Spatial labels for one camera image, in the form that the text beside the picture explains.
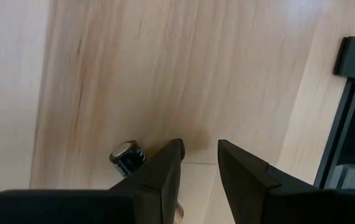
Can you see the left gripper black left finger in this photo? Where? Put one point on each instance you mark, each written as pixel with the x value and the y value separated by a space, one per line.
pixel 71 208

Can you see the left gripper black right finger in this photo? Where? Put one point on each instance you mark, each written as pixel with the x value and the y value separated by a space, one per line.
pixel 289 205

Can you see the black silver-topped battery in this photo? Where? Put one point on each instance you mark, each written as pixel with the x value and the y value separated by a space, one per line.
pixel 127 157

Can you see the black aluminium table frame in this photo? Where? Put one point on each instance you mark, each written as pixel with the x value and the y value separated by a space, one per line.
pixel 352 124

